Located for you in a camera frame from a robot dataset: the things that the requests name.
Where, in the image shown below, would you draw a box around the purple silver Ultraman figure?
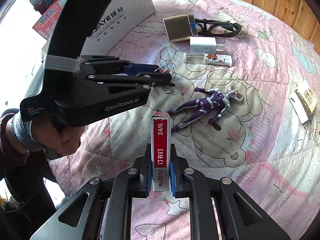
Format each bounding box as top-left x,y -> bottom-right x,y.
167,85 -> 243,133

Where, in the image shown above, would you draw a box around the white USB wall charger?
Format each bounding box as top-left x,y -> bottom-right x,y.
189,36 -> 225,54

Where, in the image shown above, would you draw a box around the small pink keychain item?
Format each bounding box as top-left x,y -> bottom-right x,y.
156,65 -> 176,94

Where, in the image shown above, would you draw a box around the small white gold box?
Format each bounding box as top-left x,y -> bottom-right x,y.
289,87 -> 317,124

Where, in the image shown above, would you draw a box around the red white staples box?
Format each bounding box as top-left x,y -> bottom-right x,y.
151,110 -> 171,192

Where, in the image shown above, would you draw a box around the pink cartoon quilt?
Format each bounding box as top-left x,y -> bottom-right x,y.
49,0 -> 319,239

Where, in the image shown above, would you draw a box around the black sunglasses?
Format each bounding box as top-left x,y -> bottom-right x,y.
195,18 -> 242,38

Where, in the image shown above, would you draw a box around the gold power bank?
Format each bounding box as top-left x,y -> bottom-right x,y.
163,14 -> 198,43

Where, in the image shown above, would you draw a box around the white cardboard storage box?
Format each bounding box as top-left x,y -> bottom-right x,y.
81,0 -> 155,55

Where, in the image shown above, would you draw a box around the person's left hand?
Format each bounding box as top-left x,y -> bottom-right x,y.
31,116 -> 85,156

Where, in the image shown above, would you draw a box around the white patterned lighter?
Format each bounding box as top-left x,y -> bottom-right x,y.
183,53 -> 233,67

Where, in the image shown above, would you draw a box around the dark sleeved left forearm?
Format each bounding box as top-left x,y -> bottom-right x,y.
1,108 -> 44,179

